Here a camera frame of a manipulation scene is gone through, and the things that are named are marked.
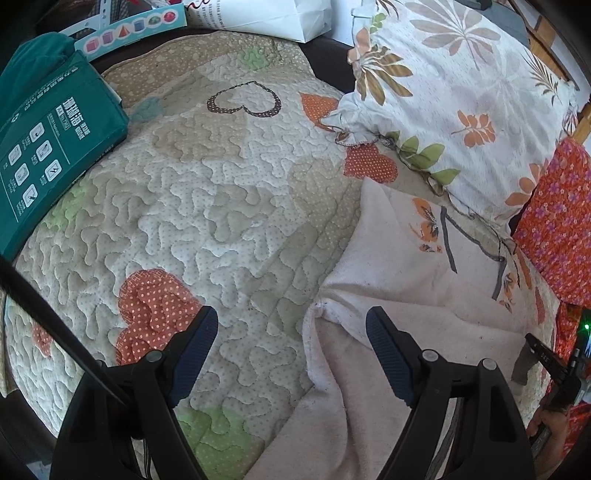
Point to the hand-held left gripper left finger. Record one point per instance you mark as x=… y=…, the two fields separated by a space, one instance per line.
x=199 y=350

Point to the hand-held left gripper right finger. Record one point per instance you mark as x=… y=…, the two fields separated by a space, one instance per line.
x=387 y=353

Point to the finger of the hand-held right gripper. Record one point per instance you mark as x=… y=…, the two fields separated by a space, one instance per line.
x=545 y=357

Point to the pale pink towel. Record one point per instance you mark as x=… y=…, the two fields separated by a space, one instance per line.
x=415 y=295

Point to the person's right hand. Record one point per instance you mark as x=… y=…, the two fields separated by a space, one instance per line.
x=551 y=427

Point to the red floral cloth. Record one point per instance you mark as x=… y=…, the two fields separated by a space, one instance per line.
x=554 y=221

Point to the quilted heart pattern blanket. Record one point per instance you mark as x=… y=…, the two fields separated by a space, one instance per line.
x=207 y=207

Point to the green fabric bag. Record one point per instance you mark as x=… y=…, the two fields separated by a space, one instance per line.
x=46 y=152

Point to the white leaf print pillow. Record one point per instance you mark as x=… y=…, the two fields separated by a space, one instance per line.
x=461 y=92

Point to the colourful printed cardboard box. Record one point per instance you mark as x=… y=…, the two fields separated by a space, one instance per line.
x=138 y=25

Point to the white paper bag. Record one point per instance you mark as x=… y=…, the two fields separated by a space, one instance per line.
x=277 y=18

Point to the wooden bed frame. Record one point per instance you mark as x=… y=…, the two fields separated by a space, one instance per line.
x=545 y=46

